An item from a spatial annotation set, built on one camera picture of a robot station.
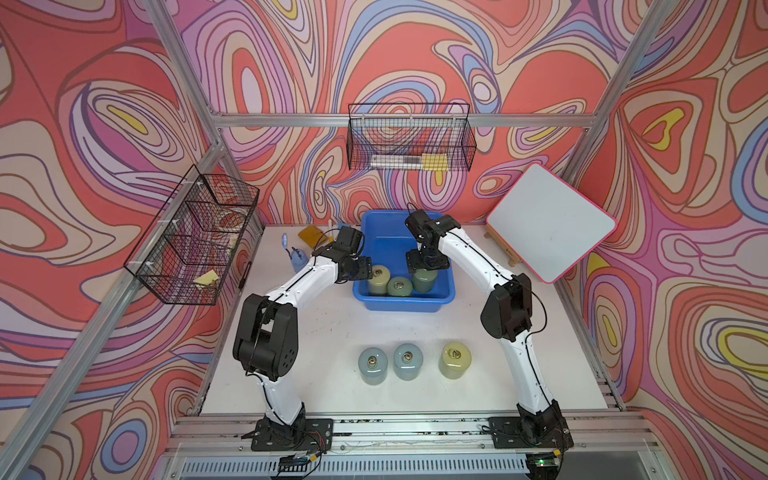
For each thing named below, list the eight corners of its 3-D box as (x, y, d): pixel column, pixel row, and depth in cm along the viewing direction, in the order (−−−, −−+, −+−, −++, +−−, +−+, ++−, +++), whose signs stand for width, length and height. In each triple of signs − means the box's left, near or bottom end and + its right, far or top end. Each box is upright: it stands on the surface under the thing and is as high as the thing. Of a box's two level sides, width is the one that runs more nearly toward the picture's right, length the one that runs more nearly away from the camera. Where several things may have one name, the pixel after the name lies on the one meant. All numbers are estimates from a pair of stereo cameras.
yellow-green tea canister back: (440, 379, 84) (444, 368, 77) (437, 352, 89) (441, 340, 82) (466, 379, 84) (474, 368, 77) (462, 352, 89) (468, 340, 82)
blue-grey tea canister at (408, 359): (393, 380, 84) (394, 369, 77) (393, 355, 89) (393, 342, 81) (421, 380, 84) (424, 369, 77) (419, 355, 89) (422, 342, 81)
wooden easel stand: (511, 268, 108) (516, 260, 104) (480, 233, 119) (483, 225, 115) (517, 266, 109) (521, 258, 105) (485, 232, 120) (488, 223, 116)
